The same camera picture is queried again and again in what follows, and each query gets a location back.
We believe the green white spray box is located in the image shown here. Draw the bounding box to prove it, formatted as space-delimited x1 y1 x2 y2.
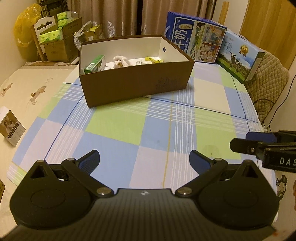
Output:
84 55 106 74

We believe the yellow snack packet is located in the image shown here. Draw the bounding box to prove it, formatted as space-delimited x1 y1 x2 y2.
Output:
145 57 164 64

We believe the beige cartoon blanket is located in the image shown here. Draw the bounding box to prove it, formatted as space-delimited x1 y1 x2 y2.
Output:
1 65 79 237

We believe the cardboard box with tissues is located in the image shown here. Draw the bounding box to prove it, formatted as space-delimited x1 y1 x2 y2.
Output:
33 11 82 63

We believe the brown cardboard storage box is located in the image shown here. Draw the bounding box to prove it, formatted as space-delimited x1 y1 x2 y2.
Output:
79 35 195 108

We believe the blue milk carton box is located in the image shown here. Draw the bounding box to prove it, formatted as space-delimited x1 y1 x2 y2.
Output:
165 11 227 63

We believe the small photo box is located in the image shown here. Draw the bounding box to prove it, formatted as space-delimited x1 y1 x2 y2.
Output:
0 106 26 147

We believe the brown curtain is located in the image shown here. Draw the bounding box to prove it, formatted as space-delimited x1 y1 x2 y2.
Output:
67 0 216 38

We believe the cow picture milk box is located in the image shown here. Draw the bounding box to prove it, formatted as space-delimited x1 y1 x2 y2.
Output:
216 30 265 84

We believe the quilted beige chair back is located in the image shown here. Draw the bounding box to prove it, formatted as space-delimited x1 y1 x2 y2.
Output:
244 51 290 123

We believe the person right hand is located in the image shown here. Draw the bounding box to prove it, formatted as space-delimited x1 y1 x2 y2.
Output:
293 185 296 211

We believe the yellow plastic bag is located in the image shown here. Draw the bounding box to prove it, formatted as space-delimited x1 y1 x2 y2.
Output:
13 4 42 47

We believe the white sock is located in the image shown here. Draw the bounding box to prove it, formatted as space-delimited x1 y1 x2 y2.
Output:
113 55 132 69

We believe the black folded rack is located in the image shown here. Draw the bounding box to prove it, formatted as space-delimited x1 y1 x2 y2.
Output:
39 0 69 17

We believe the trash bin with rubbish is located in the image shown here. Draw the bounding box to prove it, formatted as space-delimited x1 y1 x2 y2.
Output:
74 21 104 51

